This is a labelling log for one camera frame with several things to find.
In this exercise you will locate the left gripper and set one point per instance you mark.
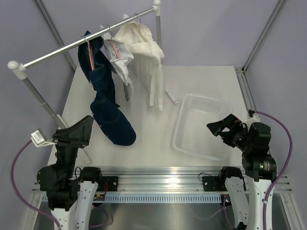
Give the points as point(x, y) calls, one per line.
point(80, 132)

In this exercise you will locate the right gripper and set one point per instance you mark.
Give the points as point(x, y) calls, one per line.
point(217, 127)

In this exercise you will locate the dark blue denim skirt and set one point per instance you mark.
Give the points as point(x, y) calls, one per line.
point(104, 108)

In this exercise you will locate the white shirt garment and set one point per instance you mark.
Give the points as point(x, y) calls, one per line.
point(120, 65)

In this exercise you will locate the pink hanger with skirt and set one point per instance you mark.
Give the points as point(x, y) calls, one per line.
point(90, 52)

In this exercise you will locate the pink hanger with shirt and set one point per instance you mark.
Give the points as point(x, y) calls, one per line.
point(112, 43)

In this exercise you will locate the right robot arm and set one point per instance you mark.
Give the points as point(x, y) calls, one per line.
point(251, 191)

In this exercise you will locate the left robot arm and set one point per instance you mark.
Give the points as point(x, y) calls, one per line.
point(70, 200)

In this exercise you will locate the white plastic basket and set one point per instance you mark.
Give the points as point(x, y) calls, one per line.
point(192, 136)

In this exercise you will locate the cream white long garment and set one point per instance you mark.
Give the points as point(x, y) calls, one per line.
point(147, 63)

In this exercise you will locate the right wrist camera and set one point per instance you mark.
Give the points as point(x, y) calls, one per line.
point(252, 117)

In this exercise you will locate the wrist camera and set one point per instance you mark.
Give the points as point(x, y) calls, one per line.
point(39, 139)
point(252, 117)

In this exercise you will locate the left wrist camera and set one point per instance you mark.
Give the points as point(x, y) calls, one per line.
point(39, 139)

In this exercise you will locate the aluminium mounting rail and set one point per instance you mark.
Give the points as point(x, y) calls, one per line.
point(160, 180)

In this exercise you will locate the white slotted cable duct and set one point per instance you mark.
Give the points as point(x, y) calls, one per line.
point(159, 198)

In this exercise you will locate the left rack post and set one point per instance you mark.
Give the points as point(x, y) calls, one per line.
point(19, 71)

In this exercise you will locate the rack post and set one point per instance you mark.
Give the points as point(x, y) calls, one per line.
point(157, 11)
point(19, 71)

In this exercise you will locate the right rack post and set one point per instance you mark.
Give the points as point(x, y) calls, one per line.
point(157, 11)

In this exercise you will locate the silver clothes rack rail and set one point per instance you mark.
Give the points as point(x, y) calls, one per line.
point(89, 37)

